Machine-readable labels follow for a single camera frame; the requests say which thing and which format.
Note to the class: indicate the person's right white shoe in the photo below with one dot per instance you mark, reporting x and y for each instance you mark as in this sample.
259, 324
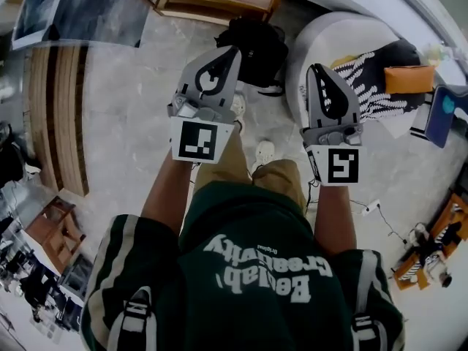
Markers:
264, 154

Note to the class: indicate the person's green shirt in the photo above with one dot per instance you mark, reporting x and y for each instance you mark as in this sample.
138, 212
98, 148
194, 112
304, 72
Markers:
248, 305

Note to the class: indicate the person's left forearm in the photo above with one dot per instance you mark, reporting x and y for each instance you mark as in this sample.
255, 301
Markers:
168, 196

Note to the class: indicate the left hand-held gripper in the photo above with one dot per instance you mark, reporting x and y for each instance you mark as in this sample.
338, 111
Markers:
197, 139

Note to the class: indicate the blue chair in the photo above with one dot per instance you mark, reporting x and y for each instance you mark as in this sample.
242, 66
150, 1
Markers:
438, 126

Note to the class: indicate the marble print panel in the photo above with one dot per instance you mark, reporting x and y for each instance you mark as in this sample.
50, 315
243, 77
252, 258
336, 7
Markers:
80, 9

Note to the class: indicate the person's right forearm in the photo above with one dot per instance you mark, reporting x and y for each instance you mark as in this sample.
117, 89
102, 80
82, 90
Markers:
334, 221

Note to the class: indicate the black white striped blanket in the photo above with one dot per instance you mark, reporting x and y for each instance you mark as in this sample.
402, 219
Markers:
380, 64

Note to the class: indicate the black backpack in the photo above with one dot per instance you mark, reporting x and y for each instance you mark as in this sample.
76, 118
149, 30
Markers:
263, 49

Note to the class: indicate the brown wooden platform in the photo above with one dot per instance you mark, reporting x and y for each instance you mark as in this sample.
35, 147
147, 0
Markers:
58, 123

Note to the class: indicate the white beanbag chair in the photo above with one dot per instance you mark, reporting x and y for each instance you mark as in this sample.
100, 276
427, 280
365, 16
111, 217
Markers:
329, 35

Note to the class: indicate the teal cloth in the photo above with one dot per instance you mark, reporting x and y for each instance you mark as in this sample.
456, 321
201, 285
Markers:
448, 104

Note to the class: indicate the reddish brown wooden stool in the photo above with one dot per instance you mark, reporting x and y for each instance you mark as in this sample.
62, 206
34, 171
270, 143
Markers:
47, 229

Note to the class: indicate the white power strip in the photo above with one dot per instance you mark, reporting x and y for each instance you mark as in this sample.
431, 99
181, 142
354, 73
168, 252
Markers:
370, 207

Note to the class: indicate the orange cushion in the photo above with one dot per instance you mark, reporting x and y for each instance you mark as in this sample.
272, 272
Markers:
409, 79

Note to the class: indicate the person's khaki shorts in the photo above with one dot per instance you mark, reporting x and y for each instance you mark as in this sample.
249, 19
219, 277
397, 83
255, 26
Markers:
278, 181

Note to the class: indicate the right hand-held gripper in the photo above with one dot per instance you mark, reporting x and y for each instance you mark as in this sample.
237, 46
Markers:
342, 165

